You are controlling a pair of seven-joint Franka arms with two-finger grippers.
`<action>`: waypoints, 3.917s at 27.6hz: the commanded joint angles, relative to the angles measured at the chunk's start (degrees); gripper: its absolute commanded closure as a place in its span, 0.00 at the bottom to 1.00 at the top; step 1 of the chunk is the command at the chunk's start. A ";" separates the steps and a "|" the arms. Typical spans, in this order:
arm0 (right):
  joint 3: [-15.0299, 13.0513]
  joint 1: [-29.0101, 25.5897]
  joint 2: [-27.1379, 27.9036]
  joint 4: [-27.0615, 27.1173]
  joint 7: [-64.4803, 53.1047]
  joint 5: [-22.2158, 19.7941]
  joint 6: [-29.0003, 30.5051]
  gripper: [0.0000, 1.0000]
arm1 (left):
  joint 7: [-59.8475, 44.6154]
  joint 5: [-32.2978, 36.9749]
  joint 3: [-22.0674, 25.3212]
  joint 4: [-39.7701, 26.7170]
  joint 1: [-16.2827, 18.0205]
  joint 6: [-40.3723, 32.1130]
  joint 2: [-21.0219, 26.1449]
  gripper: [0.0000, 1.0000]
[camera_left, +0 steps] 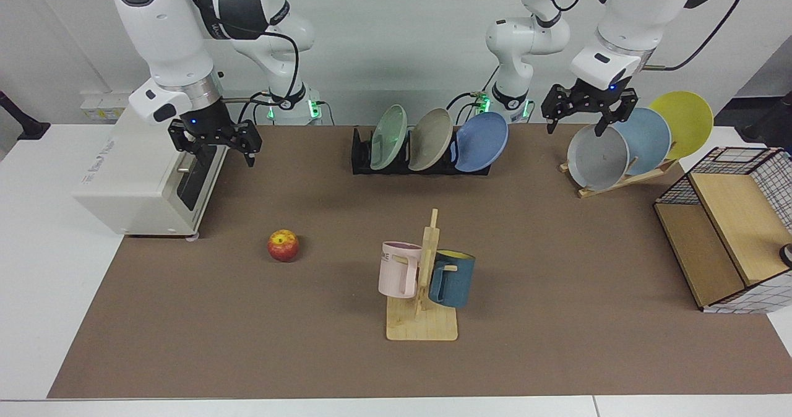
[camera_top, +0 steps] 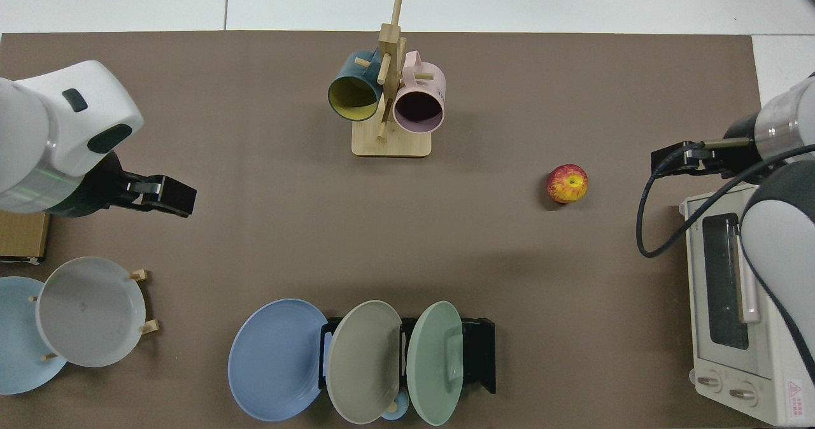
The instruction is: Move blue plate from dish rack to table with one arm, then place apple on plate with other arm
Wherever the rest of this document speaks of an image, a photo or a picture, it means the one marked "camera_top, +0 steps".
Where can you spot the red yellow apple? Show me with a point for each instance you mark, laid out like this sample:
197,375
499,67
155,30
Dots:
566,184

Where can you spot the wooden plate rack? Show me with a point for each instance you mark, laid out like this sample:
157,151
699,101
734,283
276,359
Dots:
139,275

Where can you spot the pale grey plate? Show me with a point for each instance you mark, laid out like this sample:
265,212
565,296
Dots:
89,311

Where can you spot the light blue plate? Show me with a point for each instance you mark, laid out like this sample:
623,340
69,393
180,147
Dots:
19,352

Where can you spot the black dish rack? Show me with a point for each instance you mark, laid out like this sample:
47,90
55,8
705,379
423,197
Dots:
477,352

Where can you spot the grey beige plate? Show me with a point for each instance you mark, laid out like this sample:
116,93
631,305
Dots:
363,365

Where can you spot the green plate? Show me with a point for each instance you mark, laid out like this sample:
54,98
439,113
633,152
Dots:
433,365

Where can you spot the brown table cloth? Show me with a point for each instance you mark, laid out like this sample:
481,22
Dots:
255,225

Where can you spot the pale toaster oven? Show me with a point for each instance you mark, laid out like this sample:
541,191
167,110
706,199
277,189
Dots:
764,391

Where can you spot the pink mug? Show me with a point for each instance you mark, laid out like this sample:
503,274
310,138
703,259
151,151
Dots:
417,111

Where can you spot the teal mug yellow inside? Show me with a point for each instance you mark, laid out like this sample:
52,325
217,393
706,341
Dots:
353,98

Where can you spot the wooden mug stand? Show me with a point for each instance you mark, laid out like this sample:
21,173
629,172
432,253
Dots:
395,142

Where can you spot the small blue round thing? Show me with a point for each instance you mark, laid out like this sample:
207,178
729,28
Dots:
399,412

